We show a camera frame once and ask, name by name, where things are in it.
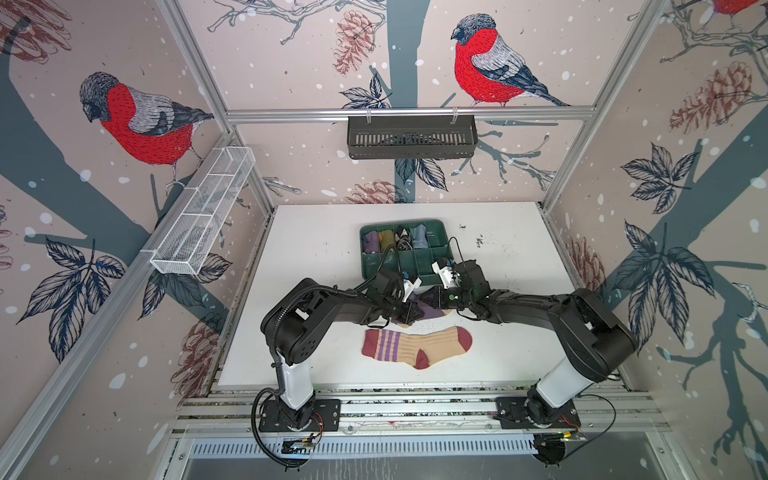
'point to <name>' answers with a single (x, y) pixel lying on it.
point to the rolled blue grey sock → (419, 239)
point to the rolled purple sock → (371, 242)
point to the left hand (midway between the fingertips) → (424, 316)
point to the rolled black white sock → (403, 240)
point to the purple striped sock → (417, 310)
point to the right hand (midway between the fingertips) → (419, 300)
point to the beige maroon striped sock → (421, 350)
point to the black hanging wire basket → (412, 137)
